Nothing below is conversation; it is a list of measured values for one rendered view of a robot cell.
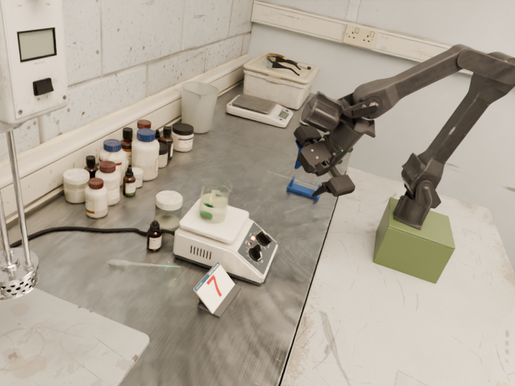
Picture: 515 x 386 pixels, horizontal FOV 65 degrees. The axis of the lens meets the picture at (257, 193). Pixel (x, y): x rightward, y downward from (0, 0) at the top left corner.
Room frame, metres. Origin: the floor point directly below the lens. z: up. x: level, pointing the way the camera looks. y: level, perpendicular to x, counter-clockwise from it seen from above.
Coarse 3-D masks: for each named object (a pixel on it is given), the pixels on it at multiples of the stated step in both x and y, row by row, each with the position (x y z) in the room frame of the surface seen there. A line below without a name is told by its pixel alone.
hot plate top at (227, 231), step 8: (192, 208) 0.71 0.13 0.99; (232, 208) 0.75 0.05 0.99; (184, 216) 0.68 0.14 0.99; (192, 216) 0.69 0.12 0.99; (232, 216) 0.72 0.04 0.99; (240, 216) 0.72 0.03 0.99; (248, 216) 0.73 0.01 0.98; (184, 224) 0.65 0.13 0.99; (192, 224) 0.66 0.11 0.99; (200, 224) 0.66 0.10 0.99; (208, 224) 0.67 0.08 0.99; (216, 224) 0.67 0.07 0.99; (224, 224) 0.68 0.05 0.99; (232, 224) 0.69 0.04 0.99; (240, 224) 0.69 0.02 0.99; (200, 232) 0.64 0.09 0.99; (208, 232) 0.64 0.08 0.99; (216, 232) 0.65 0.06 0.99; (224, 232) 0.65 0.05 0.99; (232, 232) 0.66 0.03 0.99; (224, 240) 0.63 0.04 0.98; (232, 240) 0.63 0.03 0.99
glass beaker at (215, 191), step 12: (204, 180) 0.71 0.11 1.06; (216, 180) 0.73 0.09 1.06; (228, 180) 0.72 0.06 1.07; (204, 192) 0.68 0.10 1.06; (216, 192) 0.67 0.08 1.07; (228, 192) 0.69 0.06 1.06; (204, 204) 0.68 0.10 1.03; (216, 204) 0.67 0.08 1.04; (204, 216) 0.67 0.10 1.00; (216, 216) 0.67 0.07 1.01
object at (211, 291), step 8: (216, 272) 0.59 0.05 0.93; (224, 272) 0.61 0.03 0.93; (208, 280) 0.57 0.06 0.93; (216, 280) 0.58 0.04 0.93; (224, 280) 0.59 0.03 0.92; (200, 288) 0.54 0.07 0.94; (208, 288) 0.55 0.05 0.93; (216, 288) 0.57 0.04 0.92; (224, 288) 0.58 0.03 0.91; (208, 296) 0.54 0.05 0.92; (216, 296) 0.55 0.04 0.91; (208, 304) 0.53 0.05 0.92
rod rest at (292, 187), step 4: (292, 180) 1.04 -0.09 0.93; (288, 184) 1.06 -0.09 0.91; (292, 184) 1.05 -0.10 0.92; (288, 188) 1.04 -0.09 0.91; (292, 188) 1.04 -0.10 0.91; (296, 188) 1.04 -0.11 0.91; (300, 188) 1.05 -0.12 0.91; (304, 188) 1.05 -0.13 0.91; (308, 188) 1.06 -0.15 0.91; (296, 192) 1.03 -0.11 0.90; (300, 192) 1.03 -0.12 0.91; (304, 192) 1.03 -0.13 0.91; (308, 192) 1.03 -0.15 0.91; (312, 192) 1.04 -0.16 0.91; (308, 196) 1.03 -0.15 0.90; (316, 196) 1.02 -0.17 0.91
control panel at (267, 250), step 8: (256, 224) 0.74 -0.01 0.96; (248, 232) 0.70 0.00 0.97; (256, 232) 0.72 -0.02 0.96; (248, 240) 0.68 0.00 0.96; (256, 240) 0.69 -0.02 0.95; (272, 240) 0.73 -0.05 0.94; (240, 248) 0.64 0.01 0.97; (248, 248) 0.66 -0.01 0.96; (264, 248) 0.69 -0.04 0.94; (272, 248) 0.71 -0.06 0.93; (248, 256) 0.64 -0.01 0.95; (264, 256) 0.67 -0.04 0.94; (256, 264) 0.63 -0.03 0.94; (264, 264) 0.65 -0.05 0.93; (264, 272) 0.63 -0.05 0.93
